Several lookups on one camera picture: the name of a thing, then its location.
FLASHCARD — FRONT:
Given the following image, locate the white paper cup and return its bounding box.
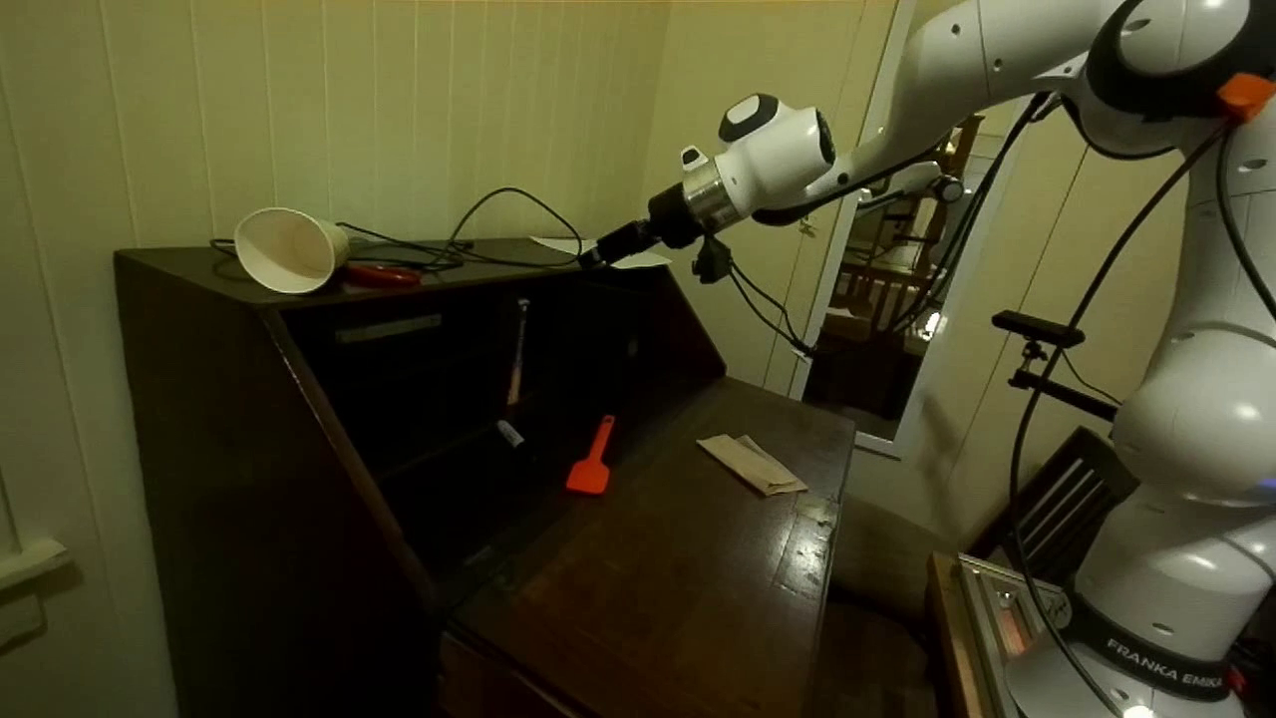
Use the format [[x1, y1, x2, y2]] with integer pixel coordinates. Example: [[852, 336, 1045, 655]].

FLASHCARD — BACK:
[[230, 208, 353, 294]]

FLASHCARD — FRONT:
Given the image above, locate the dark wooden secretary desk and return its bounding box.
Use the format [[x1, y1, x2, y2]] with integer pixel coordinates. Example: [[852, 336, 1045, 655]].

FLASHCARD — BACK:
[[115, 243, 913, 718]]

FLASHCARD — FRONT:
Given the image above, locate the orange plastic spatula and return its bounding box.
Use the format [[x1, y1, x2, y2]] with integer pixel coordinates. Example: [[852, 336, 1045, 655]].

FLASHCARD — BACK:
[[567, 413, 613, 494]]

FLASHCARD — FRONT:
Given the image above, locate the white wall fixture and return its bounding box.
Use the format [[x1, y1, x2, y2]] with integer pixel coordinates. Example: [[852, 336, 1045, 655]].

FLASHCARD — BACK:
[[0, 538, 72, 649]]

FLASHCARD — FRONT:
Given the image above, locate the silver utensil inside cabinet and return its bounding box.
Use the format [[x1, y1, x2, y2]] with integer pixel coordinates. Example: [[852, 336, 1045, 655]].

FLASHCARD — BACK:
[[496, 300, 529, 450]]

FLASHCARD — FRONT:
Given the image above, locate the red lid on cabinet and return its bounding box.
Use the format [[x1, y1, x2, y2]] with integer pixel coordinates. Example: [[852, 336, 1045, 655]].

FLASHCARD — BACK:
[[343, 263, 423, 290]]

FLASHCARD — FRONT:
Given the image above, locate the white paper sheet on cabinet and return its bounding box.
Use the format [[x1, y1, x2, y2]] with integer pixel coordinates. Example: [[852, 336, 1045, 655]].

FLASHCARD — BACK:
[[525, 231, 673, 270]]

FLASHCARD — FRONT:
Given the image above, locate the black cable on cabinet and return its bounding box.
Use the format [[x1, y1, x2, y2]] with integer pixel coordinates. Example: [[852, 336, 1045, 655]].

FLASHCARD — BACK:
[[331, 183, 592, 270]]

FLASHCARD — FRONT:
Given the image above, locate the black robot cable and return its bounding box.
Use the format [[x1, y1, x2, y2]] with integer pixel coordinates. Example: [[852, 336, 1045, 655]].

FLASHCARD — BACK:
[[721, 91, 1276, 718]]

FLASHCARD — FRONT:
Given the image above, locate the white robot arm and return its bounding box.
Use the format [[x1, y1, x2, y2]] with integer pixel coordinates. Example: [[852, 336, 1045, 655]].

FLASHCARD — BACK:
[[592, 0, 1276, 718]]

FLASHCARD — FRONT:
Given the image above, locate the black camera on stand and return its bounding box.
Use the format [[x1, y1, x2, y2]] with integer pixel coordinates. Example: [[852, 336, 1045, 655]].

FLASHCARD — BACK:
[[995, 312, 1121, 441]]

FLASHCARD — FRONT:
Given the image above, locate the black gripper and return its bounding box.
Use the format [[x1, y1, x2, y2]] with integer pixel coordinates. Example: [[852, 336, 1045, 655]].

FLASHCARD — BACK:
[[592, 183, 729, 284]]

